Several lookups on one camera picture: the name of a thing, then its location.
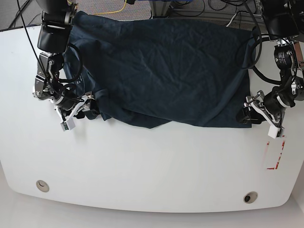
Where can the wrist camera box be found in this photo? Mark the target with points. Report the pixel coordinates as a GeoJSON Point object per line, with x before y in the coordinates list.
{"type": "Point", "coordinates": [68, 125]}
{"type": "Point", "coordinates": [275, 132]}

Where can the right table cable grommet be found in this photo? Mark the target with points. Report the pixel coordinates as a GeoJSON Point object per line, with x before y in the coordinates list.
{"type": "Point", "coordinates": [250, 197]}

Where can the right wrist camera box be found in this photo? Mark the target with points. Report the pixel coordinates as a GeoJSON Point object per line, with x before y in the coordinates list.
{"type": "Point", "coordinates": [68, 125]}

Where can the dark navy t-shirt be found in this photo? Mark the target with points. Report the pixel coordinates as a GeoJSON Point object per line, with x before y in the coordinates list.
{"type": "Point", "coordinates": [147, 73]}

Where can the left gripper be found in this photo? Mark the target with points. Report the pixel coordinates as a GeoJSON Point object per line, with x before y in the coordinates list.
{"type": "Point", "coordinates": [261, 108]}

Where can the left table cable grommet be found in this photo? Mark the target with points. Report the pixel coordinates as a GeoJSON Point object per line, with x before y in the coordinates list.
{"type": "Point", "coordinates": [42, 186]}

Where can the table cable grommet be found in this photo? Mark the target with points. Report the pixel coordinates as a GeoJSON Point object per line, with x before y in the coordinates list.
{"type": "Point", "coordinates": [42, 186]}
{"type": "Point", "coordinates": [250, 197]}

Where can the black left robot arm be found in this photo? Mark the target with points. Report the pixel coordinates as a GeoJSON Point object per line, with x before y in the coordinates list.
{"type": "Point", "coordinates": [284, 21]}

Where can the red tape rectangle marking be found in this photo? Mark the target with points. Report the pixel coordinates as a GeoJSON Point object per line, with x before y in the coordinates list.
{"type": "Point", "coordinates": [274, 151]}

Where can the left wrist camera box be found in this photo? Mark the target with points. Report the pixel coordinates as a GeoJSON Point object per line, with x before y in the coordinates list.
{"type": "Point", "coordinates": [275, 132]}

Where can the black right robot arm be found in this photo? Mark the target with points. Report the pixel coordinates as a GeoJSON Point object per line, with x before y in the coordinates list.
{"type": "Point", "coordinates": [53, 40]}

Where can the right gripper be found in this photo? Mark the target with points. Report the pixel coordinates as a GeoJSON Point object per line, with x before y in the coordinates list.
{"type": "Point", "coordinates": [67, 109]}

